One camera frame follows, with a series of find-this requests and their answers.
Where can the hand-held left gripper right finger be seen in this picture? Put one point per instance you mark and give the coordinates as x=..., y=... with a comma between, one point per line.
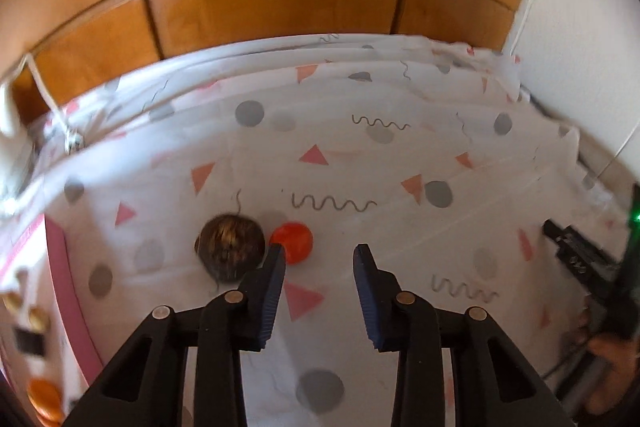
x=367, y=302

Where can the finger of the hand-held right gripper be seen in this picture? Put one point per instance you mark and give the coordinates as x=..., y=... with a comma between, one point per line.
x=575, y=252

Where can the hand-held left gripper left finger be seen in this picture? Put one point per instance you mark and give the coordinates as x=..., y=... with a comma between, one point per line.
x=272, y=297

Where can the red tomato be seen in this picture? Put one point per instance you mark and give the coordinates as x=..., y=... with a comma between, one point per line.
x=295, y=239

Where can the round black radish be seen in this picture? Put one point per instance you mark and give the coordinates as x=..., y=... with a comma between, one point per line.
x=225, y=247

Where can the pink tray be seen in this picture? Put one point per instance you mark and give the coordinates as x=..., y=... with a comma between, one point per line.
x=70, y=287

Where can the small brown round fruit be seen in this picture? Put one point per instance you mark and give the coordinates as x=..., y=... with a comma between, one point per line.
x=12, y=302
x=37, y=319

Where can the cut black radish piece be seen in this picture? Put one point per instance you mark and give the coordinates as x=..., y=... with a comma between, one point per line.
x=30, y=341

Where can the orange with green stem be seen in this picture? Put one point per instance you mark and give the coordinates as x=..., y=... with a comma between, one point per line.
x=42, y=394

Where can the person's right hand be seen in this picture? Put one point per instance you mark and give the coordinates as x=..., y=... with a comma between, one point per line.
x=615, y=357

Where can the white patterned tablecloth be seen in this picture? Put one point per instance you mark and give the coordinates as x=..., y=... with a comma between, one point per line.
x=350, y=157

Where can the white ceramic kettle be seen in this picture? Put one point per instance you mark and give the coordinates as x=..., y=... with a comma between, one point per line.
x=10, y=117

